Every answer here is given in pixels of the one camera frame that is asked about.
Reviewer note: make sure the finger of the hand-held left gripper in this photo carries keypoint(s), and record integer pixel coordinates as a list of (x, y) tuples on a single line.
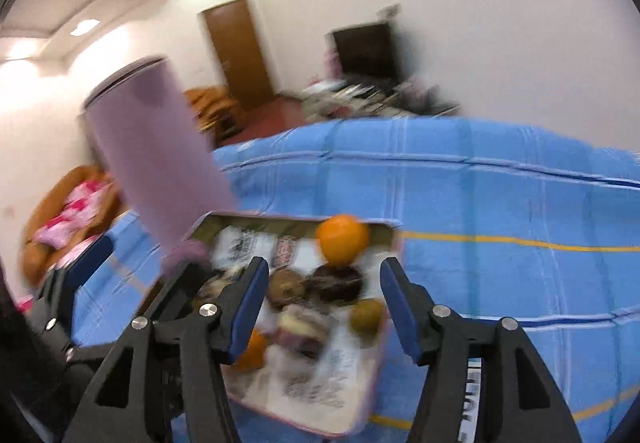
[(175, 290), (85, 265)]

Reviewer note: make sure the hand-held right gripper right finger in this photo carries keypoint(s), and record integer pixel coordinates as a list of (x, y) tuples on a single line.
[(405, 313)]

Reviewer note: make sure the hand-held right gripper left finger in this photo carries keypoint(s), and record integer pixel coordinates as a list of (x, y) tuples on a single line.
[(247, 313)]

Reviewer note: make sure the green-brown kiwi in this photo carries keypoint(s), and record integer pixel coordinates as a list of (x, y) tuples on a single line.
[(367, 316)]

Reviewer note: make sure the large round orange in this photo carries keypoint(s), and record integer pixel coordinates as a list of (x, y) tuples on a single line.
[(255, 351)]

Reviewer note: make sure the dark brown round fruit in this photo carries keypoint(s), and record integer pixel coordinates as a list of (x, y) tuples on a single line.
[(335, 284), (285, 287)]

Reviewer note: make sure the cut dark fruit half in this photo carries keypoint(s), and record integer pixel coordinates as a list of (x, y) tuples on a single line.
[(304, 330)]

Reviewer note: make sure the pink metal tin box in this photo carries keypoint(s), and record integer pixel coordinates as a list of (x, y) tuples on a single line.
[(280, 225)]

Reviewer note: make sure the medium round orange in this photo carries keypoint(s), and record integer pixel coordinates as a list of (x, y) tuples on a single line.
[(344, 239)]

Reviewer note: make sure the brown leather sofa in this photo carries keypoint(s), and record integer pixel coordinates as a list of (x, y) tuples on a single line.
[(45, 243)]

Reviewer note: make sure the pink floral cushion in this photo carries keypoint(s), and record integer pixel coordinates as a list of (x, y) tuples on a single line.
[(75, 213)]

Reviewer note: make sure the printed paper leaflet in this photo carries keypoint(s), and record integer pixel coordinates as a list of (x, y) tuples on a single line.
[(325, 388)]

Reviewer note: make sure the tall pink cylinder container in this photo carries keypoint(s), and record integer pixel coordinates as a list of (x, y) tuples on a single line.
[(155, 153)]

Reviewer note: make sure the blue plaid blanket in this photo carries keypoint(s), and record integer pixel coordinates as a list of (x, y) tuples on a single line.
[(500, 173)]

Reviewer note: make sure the white television stand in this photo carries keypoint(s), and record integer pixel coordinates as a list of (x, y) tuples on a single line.
[(360, 98)]

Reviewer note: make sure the square ceiling light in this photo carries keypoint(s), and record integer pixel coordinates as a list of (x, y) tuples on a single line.
[(85, 27), (21, 51)]

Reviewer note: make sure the brown wooden door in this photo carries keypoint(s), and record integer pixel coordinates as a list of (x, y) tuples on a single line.
[(240, 53)]

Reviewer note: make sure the black television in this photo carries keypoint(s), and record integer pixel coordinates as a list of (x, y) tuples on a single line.
[(367, 50)]

